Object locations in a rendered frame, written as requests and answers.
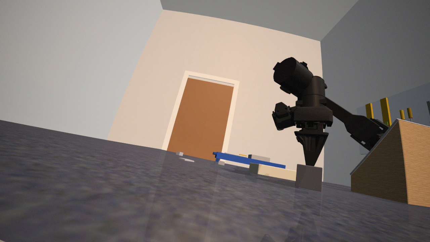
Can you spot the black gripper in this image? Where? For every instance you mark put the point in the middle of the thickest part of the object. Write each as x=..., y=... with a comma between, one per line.
x=312, y=116

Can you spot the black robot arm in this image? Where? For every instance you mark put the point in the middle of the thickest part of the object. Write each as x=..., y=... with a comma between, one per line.
x=295, y=78

